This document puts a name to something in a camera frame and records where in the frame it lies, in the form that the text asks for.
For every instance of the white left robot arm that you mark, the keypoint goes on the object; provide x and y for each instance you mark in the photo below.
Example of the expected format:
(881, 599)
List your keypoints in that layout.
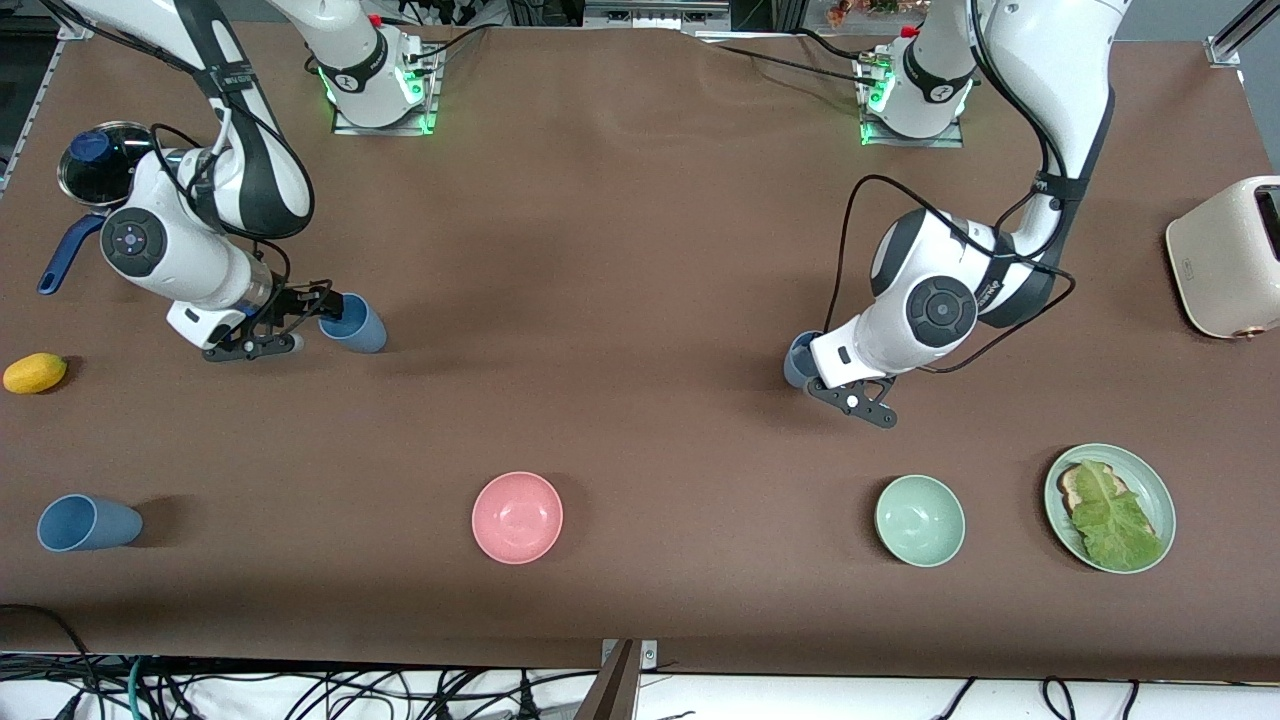
(940, 305)

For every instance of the metal table edge bracket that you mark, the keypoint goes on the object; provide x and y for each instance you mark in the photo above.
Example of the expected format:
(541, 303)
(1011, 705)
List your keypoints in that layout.
(648, 652)

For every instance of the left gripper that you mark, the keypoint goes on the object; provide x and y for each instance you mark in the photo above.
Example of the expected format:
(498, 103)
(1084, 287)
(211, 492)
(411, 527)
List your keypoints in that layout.
(805, 361)

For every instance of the toasted bread slice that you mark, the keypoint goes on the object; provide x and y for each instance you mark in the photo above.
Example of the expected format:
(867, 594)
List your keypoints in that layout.
(1068, 490)

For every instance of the yellow lemon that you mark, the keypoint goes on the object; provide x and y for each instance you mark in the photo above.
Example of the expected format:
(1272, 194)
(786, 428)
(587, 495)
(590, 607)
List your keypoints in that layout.
(35, 373)

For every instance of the green lettuce leaf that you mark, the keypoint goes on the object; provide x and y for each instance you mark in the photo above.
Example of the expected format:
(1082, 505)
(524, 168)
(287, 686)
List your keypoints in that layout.
(1112, 525)

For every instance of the mint green bowl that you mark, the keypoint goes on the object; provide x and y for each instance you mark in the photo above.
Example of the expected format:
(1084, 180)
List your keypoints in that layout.
(920, 520)

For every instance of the blue plastic cup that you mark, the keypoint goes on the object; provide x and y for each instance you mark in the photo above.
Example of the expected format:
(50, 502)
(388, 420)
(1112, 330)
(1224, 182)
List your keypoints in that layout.
(95, 524)
(360, 328)
(798, 362)

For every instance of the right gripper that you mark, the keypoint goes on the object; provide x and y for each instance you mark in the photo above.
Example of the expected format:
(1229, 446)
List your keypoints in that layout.
(291, 302)

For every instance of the aluminium frame profile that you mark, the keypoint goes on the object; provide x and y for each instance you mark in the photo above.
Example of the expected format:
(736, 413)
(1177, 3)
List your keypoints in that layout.
(40, 85)
(1235, 35)

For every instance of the brown wooden bar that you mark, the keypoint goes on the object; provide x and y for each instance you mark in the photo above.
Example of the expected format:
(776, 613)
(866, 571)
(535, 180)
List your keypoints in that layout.
(612, 690)

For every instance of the cream white toaster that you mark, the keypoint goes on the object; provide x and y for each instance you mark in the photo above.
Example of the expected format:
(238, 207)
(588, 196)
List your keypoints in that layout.
(1225, 260)

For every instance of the pink bowl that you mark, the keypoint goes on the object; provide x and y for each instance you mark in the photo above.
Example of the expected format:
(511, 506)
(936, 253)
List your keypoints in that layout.
(517, 518)

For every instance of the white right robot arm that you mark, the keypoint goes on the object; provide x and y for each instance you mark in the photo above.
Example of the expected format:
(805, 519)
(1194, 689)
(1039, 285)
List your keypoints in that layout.
(170, 250)

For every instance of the mint green plate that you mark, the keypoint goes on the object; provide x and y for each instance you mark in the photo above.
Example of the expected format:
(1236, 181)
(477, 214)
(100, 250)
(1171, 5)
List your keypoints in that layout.
(1152, 490)

